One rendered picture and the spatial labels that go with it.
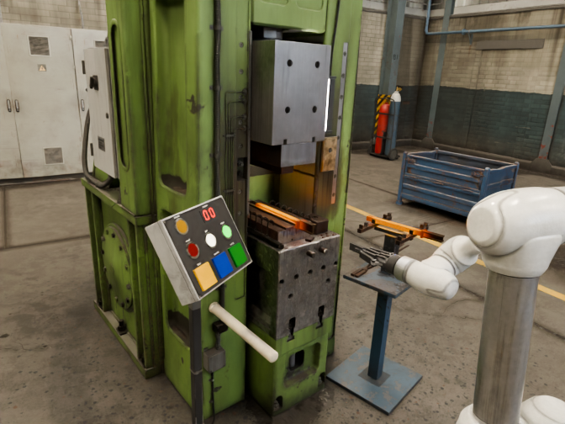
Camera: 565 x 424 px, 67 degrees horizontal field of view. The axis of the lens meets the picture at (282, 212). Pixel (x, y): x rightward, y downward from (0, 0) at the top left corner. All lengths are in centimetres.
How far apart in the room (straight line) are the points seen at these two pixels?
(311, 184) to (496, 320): 134
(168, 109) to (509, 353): 163
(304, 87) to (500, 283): 113
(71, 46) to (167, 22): 487
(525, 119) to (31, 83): 855
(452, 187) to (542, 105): 443
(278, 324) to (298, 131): 87
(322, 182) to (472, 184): 345
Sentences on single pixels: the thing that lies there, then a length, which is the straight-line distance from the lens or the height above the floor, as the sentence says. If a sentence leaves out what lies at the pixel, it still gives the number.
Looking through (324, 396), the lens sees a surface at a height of 0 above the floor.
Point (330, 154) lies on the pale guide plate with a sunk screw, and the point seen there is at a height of 127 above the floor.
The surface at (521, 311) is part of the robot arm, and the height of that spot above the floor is 119.
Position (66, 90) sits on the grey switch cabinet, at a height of 128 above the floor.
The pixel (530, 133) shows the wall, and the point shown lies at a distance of 976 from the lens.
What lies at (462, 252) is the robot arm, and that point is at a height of 110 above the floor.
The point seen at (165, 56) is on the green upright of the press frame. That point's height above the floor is 169.
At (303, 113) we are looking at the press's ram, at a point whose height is 149.
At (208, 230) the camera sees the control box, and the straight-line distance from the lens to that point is 151.
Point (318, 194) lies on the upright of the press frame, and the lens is 219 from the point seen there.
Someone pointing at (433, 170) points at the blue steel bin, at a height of 56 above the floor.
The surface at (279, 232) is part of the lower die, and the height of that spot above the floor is 98.
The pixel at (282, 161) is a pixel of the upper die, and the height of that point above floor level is 130.
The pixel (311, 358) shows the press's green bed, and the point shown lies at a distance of 241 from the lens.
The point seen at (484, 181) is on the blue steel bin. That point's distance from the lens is 536.
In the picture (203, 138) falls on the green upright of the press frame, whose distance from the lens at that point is 174.
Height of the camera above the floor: 165
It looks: 18 degrees down
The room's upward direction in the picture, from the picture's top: 2 degrees clockwise
